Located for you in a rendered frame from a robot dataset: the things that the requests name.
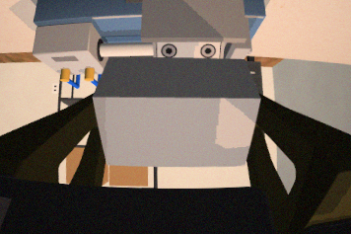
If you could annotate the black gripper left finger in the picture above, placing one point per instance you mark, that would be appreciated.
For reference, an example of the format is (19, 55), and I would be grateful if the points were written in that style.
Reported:
(34, 151)

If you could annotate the grey metal block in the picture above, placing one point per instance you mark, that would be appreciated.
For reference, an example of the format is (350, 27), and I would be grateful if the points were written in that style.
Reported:
(176, 111)

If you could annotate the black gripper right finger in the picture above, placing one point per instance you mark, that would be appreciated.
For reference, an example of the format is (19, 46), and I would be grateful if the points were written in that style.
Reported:
(321, 155)

